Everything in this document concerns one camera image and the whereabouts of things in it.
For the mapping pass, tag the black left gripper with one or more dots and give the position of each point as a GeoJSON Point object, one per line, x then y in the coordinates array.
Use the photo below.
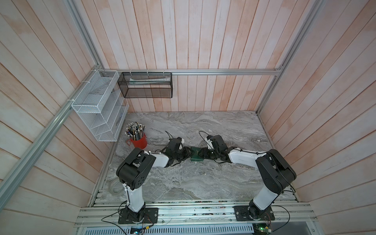
{"type": "Point", "coordinates": [187, 153]}

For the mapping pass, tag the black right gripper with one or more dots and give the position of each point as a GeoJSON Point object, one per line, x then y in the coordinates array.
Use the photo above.
{"type": "Point", "coordinates": [204, 153]}

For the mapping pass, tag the large green jewelry box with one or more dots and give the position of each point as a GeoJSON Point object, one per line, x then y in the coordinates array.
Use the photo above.
{"type": "Point", "coordinates": [197, 154]}

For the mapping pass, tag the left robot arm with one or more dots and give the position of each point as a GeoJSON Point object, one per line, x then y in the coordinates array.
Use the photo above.
{"type": "Point", "coordinates": [133, 171]}

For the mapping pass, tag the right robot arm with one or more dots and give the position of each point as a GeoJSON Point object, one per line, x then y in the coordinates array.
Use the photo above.
{"type": "Point", "coordinates": [276, 173]}

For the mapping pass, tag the red metal pencil cup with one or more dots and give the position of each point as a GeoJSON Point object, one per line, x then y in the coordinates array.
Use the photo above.
{"type": "Point", "coordinates": [141, 143]}

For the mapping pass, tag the clear tape roll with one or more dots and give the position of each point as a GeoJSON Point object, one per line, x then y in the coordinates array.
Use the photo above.
{"type": "Point", "coordinates": [116, 188]}

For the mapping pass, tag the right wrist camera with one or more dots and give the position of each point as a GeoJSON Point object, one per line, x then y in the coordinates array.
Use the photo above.
{"type": "Point", "coordinates": [209, 143]}

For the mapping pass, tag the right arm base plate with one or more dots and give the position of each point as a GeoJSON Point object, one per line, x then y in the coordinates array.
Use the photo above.
{"type": "Point", "coordinates": [250, 213]}

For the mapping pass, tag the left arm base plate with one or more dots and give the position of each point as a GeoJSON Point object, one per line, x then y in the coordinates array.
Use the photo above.
{"type": "Point", "coordinates": [145, 215]}

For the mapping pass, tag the black wire mesh basket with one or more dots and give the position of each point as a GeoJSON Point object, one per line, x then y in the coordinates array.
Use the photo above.
{"type": "Point", "coordinates": [146, 85]}

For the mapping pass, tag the aluminium frame rail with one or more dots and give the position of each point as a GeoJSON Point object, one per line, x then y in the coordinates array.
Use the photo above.
{"type": "Point", "coordinates": [199, 71]}

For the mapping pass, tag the white wire mesh shelf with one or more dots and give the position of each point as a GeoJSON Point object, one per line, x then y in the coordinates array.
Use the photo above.
{"type": "Point", "coordinates": [101, 106]}

